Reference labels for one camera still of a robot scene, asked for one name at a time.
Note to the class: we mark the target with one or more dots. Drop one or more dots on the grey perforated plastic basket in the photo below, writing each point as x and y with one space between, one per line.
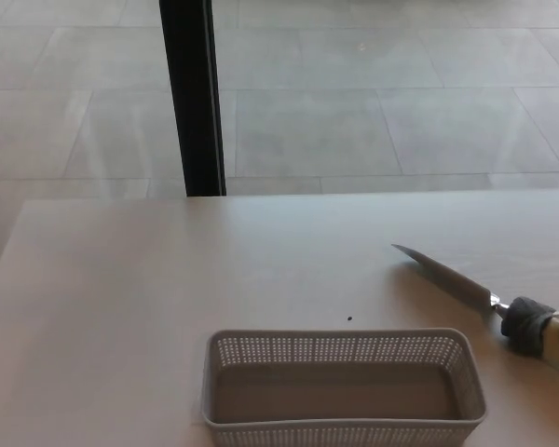
335 391

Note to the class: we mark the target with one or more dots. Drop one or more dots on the black vertical window frame post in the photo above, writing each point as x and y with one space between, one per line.
191 93

